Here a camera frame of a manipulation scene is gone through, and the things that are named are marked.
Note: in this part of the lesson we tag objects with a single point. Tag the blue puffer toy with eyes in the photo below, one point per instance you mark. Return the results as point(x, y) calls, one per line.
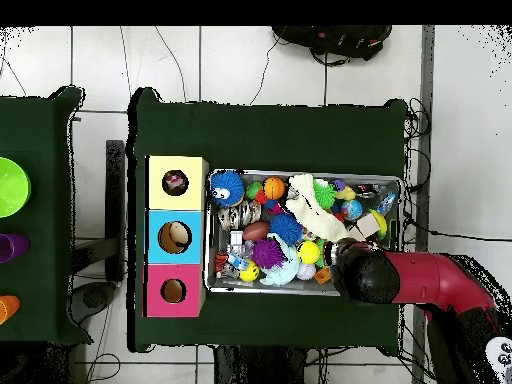
point(228, 188)

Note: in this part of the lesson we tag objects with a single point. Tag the cream knitted cloth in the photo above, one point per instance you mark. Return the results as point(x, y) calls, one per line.
point(316, 214)

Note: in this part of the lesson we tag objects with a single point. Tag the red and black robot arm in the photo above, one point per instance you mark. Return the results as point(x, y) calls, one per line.
point(420, 276)

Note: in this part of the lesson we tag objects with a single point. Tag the wooden box with three holes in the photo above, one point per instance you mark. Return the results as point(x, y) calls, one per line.
point(192, 236)

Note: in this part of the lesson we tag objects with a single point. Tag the silver mesh bin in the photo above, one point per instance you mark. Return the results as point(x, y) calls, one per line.
point(280, 290)

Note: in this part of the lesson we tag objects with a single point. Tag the brown toy football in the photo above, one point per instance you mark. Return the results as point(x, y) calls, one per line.
point(256, 230)

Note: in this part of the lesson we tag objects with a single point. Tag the orange toy basketball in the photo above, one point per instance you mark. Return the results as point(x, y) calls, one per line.
point(274, 188)

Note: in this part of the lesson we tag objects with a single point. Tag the purple spiky ball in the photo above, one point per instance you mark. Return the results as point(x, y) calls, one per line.
point(267, 254)

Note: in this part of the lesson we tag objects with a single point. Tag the plain yellow ball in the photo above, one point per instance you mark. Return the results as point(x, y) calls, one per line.
point(308, 252)

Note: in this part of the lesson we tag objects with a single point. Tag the dark green table cloth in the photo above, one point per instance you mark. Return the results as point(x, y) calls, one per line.
point(32, 128)
point(272, 136)

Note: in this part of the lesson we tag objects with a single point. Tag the globe print ball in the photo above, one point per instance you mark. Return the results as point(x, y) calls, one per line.
point(352, 210)

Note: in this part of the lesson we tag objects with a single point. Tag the black backpack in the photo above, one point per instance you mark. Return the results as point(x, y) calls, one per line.
point(336, 38)

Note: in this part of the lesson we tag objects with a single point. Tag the purple cup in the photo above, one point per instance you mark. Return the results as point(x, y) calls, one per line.
point(14, 248)

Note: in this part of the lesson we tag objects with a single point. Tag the lime green bowl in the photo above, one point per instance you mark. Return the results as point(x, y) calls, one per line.
point(12, 188)

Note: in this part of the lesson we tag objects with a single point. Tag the orange cup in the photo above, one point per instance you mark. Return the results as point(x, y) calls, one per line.
point(8, 308)

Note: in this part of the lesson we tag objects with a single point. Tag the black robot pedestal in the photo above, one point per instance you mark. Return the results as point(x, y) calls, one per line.
point(260, 368)

